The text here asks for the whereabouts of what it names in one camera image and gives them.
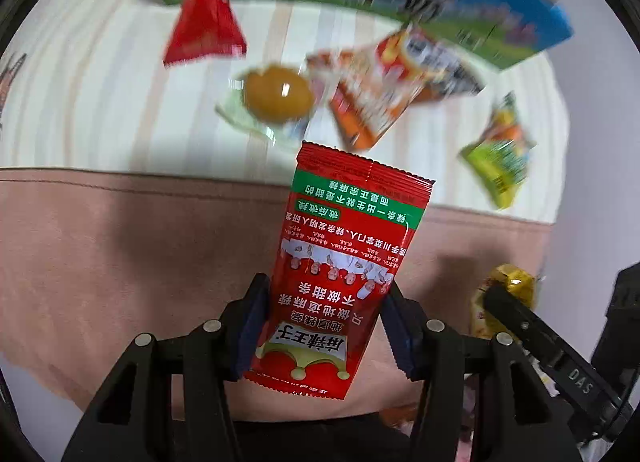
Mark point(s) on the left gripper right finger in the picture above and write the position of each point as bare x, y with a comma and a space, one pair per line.
430, 352

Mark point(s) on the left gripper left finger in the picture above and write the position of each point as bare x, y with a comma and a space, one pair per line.
217, 352

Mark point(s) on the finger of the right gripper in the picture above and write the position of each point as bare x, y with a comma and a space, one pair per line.
539, 339

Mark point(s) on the yellow snack packet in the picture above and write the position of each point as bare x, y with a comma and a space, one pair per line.
511, 279

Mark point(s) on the green candy bag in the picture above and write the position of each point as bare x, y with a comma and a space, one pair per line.
500, 155

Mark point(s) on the red spicy strip packet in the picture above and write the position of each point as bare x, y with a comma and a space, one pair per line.
348, 224

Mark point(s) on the orange panda snack packet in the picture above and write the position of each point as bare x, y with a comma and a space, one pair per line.
372, 86

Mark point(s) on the packaged braised egg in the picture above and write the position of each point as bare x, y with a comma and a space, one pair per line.
274, 102

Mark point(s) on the striped cream blanket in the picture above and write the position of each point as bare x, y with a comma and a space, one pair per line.
88, 90

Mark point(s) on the small red triangular packet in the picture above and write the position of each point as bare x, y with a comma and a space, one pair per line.
205, 28

